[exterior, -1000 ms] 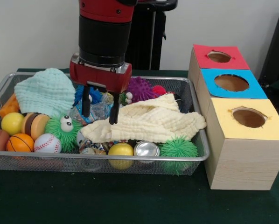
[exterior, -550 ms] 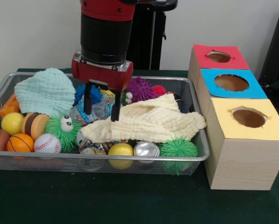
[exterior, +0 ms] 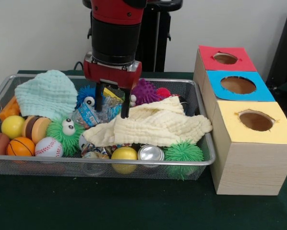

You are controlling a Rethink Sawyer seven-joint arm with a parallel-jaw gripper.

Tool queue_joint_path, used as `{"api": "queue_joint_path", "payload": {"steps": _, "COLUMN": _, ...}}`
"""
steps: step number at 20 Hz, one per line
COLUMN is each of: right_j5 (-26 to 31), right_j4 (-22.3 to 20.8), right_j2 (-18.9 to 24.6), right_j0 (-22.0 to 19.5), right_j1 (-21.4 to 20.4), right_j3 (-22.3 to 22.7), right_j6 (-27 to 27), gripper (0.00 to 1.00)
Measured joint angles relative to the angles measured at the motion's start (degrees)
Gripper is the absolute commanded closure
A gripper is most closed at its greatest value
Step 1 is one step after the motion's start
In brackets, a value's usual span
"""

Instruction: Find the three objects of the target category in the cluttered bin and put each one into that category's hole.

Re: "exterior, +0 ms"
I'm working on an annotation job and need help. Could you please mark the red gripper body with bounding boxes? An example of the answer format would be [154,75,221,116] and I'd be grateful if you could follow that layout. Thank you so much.
[83,60,143,91]

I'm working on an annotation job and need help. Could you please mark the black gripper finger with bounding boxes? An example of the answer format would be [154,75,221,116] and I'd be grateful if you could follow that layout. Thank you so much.
[120,88,132,119]
[95,82,105,113]

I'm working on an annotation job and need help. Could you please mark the mint green cloth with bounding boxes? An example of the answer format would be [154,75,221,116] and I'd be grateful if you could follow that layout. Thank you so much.
[14,70,79,122]

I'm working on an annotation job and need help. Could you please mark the wooden box three holes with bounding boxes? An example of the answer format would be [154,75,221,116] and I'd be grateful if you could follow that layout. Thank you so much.
[193,46,287,196]

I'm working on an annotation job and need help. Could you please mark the blue spiky ball with eyes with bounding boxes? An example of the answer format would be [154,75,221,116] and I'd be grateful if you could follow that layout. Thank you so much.
[76,85,97,109]

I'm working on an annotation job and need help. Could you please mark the clear plastic bottle blue label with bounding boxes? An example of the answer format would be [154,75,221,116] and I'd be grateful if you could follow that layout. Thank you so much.
[72,102,122,128]

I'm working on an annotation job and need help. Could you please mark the purple spiky toy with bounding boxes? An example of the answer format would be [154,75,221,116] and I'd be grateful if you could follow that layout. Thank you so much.
[130,79,159,106]

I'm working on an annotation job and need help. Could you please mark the pale yellow cloth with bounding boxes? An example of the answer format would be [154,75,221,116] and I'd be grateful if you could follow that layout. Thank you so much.
[83,96,214,148]

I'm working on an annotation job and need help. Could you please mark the yellow ball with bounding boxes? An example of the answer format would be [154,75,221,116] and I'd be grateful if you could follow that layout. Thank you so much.
[111,147,138,174]

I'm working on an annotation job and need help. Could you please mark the small silver can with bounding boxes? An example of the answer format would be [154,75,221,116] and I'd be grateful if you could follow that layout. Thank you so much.
[138,145,165,168]

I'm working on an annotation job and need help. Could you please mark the green spiky ball with eyes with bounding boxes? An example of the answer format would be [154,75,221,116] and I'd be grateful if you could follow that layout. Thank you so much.
[46,116,85,156]

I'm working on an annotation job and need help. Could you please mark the white baseball toy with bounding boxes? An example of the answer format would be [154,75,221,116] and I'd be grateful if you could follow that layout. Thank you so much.
[35,137,64,158]

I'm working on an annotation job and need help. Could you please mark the plain green spiky ball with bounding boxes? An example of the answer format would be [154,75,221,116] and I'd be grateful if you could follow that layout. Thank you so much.
[164,140,204,180]

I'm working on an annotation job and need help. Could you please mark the orange basketball toy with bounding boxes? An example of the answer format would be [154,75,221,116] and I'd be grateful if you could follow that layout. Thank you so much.
[7,137,36,157]

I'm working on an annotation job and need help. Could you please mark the black chair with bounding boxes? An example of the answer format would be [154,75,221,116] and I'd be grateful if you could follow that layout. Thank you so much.
[266,5,287,94]

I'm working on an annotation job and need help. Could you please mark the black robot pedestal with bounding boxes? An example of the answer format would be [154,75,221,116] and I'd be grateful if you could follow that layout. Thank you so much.
[83,0,183,72]

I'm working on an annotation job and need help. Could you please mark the shallow wire mesh bin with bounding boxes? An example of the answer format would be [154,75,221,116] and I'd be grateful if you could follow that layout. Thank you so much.
[0,73,216,181]

